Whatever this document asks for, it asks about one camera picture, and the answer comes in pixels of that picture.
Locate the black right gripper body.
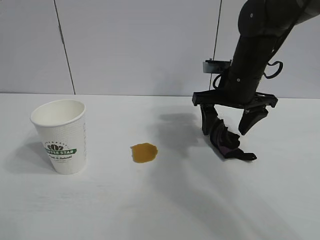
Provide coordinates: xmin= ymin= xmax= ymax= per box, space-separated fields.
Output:
xmin=192 ymin=68 xmax=279 ymax=111

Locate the black right camera cable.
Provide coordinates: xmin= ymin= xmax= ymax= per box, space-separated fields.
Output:
xmin=212 ymin=73 xmax=224 ymax=90

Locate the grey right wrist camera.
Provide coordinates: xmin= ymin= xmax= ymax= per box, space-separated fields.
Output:
xmin=202 ymin=58 xmax=232 ymax=75

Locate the brown coffee spill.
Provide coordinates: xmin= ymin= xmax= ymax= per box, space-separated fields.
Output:
xmin=129 ymin=142 xmax=159 ymax=165

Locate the white paper coffee cup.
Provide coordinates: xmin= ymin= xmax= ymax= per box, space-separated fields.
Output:
xmin=30 ymin=99 xmax=88 ymax=175

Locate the purple and black cloth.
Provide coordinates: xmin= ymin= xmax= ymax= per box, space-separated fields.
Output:
xmin=207 ymin=112 xmax=258 ymax=162

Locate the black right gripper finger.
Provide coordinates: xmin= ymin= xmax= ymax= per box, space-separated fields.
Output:
xmin=199 ymin=104 xmax=218 ymax=137
xmin=238 ymin=106 xmax=270 ymax=136

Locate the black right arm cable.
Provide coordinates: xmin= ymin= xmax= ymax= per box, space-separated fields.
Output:
xmin=262 ymin=13 xmax=303 ymax=80

